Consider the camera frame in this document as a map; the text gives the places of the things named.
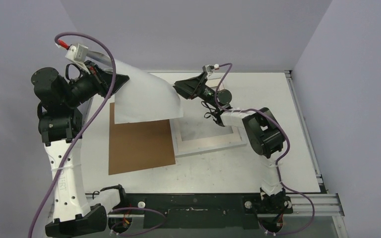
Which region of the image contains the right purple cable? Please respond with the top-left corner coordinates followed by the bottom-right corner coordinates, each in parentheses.
top-left (210, 63), bottom-right (316, 237)

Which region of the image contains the aluminium rail front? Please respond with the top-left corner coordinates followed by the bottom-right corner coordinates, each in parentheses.
top-left (123, 193), bottom-right (344, 218)

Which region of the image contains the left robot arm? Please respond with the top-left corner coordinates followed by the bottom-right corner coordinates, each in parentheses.
top-left (31, 60), bottom-right (129, 238)

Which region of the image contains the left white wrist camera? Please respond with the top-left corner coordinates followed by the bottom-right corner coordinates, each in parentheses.
top-left (65, 43), bottom-right (89, 63)

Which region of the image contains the white picture frame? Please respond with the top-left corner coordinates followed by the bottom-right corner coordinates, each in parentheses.
top-left (170, 76), bottom-right (248, 158)

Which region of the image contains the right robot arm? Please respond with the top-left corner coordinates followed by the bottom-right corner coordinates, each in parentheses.
top-left (173, 73), bottom-right (292, 214)

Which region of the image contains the brown cardboard backing board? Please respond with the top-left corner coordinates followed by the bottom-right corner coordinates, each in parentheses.
top-left (108, 103), bottom-right (176, 175)

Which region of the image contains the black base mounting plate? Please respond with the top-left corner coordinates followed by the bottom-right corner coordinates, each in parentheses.
top-left (108, 192), bottom-right (293, 234)

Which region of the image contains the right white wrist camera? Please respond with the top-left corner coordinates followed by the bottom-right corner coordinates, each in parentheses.
top-left (202, 64), bottom-right (215, 76)

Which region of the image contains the purple cable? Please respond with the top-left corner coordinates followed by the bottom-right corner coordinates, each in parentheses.
top-left (28, 31), bottom-right (167, 238)
top-left (210, 63), bottom-right (316, 237)

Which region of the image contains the landscape photo print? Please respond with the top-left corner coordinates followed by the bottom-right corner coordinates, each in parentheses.
top-left (114, 59), bottom-right (184, 124)

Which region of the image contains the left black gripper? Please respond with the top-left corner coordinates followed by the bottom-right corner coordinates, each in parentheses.
top-left (63, 59), bottom-right (129, 107)

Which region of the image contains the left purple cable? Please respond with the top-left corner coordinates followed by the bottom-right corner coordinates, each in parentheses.
top-left (28, 31), bottom-right (167, 238)

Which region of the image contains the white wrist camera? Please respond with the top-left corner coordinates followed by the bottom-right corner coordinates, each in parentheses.
top-left (202, 64), bottom-right (215, 76)
top-left (65, 43), bottom-right (89, 63)

